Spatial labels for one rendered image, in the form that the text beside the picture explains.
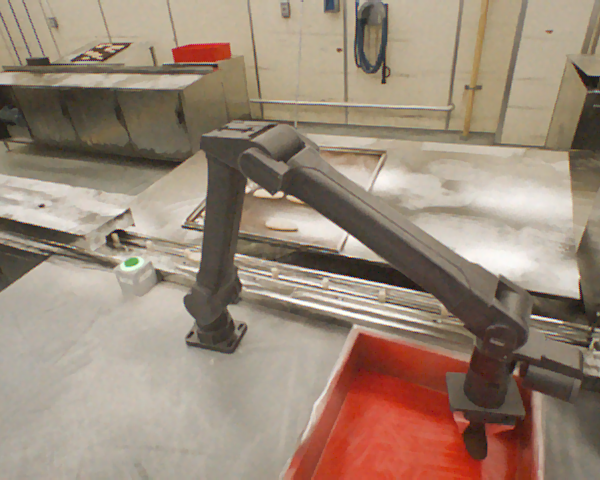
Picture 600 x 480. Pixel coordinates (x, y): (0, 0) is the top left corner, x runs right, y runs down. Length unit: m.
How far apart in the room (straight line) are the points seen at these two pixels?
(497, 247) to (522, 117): 3.25
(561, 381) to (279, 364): 0.51
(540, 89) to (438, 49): 1.00
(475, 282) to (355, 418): 0.37
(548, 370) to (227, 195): 0.50
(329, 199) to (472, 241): 0.62
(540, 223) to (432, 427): 0.62
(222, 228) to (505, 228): 0.74
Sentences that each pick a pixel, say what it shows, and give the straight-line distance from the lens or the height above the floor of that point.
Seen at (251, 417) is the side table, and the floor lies 0.82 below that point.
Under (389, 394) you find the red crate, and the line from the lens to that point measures 0.83.
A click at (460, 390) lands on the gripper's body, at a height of 0.95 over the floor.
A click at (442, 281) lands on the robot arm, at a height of 1.15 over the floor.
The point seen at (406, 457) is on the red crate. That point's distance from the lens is 0.76.
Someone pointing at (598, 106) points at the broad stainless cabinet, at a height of 0.88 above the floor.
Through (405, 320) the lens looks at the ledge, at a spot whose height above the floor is 0.86.
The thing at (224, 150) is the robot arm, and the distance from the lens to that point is 0.59.
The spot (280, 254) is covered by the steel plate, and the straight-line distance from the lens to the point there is 1.18.
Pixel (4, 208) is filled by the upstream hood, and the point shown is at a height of 0.92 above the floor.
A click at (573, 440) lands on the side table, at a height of 0.82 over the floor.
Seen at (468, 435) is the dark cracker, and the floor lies 0.86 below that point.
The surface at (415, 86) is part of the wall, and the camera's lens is 4.59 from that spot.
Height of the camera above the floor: 1.49
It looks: 33 degrees down
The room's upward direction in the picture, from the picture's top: 5 degrees counter-clockwise
